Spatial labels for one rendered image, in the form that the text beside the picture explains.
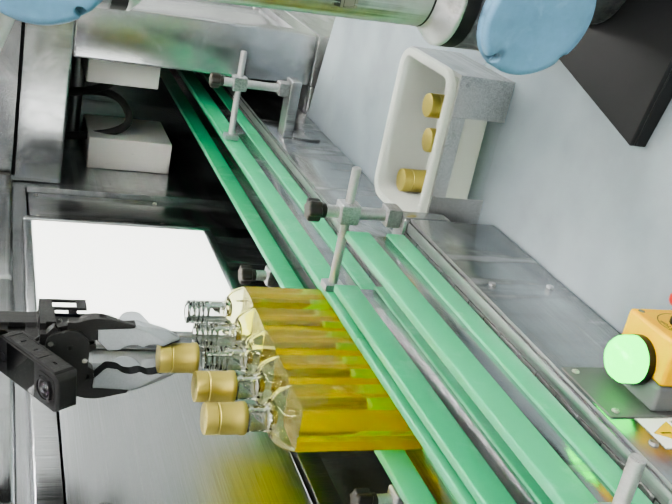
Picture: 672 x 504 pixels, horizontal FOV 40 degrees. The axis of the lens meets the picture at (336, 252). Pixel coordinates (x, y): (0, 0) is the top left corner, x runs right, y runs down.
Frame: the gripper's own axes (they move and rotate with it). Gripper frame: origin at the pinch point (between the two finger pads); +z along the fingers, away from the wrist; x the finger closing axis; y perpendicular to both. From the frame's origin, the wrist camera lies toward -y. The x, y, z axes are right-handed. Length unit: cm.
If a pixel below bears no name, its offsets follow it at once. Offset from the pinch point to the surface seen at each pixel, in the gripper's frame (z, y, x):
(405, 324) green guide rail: 27.6, -1.9, -5.9
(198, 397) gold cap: 2.4, -7.4, 0.7
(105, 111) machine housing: 9, 155, 12
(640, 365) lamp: 34, -34, -18
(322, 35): 44, 95, -24
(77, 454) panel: -8.7, 0.2, 12.8
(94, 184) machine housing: 1, 98, 13
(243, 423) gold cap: 6.0, -13.2, 0.3
